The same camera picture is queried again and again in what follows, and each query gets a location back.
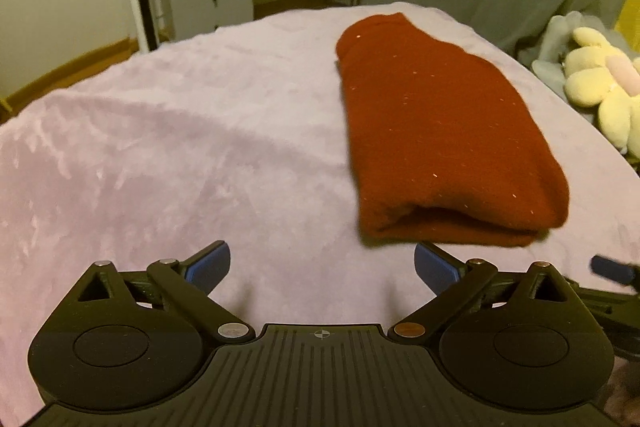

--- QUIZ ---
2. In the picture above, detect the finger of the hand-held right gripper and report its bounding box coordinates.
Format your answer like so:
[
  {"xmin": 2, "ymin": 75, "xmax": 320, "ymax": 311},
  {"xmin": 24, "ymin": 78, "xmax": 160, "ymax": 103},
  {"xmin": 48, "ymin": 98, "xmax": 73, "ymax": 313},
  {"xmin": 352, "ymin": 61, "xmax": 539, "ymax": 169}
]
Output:
[{"xmin": 562, "ymin": 255, "xmax": 640, "ymax": 309}]

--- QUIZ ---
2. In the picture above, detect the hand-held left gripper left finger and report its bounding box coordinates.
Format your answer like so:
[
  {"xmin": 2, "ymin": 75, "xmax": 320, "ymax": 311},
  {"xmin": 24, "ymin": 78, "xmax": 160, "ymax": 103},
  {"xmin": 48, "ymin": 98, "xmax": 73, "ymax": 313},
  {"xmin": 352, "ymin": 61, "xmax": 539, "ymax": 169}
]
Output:
[{"xmin": 72, "ymin": 240, "xmax": 256, "ymax": 344}]

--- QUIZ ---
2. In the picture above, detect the yellow flower plush toy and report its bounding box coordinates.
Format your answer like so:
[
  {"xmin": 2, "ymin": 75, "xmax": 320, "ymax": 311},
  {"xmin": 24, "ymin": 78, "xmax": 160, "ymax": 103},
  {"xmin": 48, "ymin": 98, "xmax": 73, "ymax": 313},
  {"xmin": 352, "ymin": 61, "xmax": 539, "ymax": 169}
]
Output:
[{"xmin": 562, "ymin": 26, "xmax": 640, "ymax": 154}]

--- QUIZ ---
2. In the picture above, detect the pink fleece blanket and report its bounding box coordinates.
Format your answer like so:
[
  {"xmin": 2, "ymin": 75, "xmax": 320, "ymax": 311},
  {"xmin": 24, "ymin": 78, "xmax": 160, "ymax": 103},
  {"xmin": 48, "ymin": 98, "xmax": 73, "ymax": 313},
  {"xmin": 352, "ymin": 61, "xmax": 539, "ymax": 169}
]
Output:
[{"xmin": 0, "ymin": 1, "xmax": 640, "ymax": 427}]

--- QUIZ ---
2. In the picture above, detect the dark red knit garment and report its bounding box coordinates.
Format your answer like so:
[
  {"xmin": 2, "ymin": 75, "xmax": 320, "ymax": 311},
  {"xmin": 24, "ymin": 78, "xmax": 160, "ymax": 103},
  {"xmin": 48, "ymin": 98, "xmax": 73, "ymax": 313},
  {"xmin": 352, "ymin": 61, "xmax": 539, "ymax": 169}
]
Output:
[{"xmin": 334, "ymin": 12, "xmax": 571, "ymax": 251}]

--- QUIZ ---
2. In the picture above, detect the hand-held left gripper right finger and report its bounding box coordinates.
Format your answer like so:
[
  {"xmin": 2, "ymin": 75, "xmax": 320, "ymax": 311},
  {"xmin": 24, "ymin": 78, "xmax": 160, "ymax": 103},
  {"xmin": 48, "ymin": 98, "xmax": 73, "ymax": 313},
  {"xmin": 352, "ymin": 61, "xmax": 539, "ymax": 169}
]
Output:
[{"xmin": 388, "ymin": 241, "xmax": 577, "ymax": 343}]

